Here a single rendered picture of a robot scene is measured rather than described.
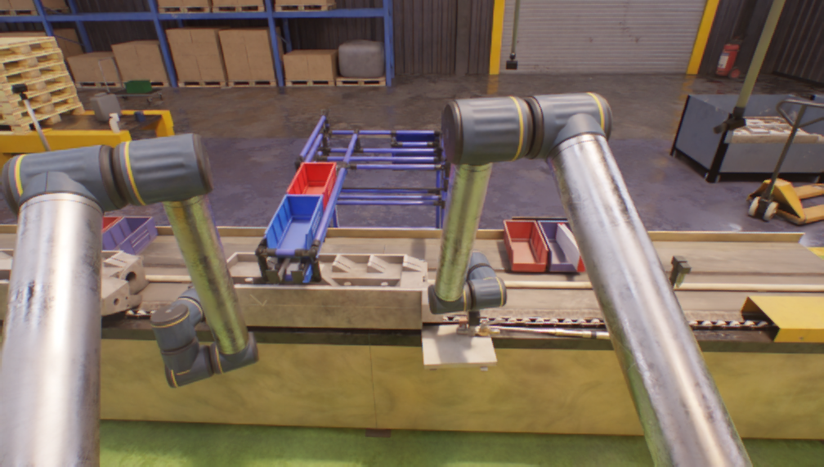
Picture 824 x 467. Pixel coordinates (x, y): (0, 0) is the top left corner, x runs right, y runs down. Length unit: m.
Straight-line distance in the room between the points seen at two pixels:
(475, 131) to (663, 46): 12.43
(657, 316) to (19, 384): 1.02
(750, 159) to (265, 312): 5.64
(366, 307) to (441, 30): 10.42
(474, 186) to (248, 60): 10.40
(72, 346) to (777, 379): 2.64
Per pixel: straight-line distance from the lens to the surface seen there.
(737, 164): 6.26
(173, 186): 1.07
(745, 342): 2.40
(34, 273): 0.98
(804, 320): 2.54
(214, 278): 1.28
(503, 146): 0.95
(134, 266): 2.56
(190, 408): 2.69
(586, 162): 0.94
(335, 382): 2.23
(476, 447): 2.55
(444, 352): 1.84
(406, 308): 1.86
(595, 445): 2.70
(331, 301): 1.89
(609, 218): 0.89
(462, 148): 0.91
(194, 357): 1.56
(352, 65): 10.57
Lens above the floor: 2.16
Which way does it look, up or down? 29 degrees down
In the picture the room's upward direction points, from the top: 1 degrees counter-clockwise
